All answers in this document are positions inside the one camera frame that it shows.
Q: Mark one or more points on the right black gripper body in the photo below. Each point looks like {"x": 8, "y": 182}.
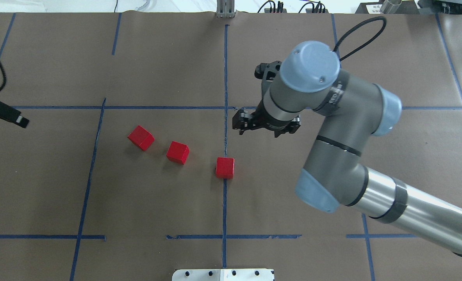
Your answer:
{"x": 259, "y": 119}

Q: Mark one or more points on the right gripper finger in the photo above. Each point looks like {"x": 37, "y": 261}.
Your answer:
{"x": 241, "y": 121}
{"x": 290, "y": 128}

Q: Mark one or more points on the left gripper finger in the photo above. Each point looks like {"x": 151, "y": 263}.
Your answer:
{"x": 21, "y": 121}

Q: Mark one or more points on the red block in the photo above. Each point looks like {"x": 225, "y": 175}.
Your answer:
{"x": 178, "y": 152}
{"x": 141, "y": 137}
{"x": 225, "y": 167}

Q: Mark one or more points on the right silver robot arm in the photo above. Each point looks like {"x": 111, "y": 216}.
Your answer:
{"x": 353, "y": 110}

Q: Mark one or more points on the metal cup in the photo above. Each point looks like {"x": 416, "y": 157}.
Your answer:
{"x": 389, "y": 6}

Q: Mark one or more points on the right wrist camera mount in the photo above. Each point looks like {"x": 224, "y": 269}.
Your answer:
{"x": 267, "y": 71}

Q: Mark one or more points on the aluminium frame post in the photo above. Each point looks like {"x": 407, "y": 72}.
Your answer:
{"x": 225, "y": 9}

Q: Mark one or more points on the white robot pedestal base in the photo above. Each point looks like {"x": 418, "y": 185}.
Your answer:
{"x": 253, "y": 274}

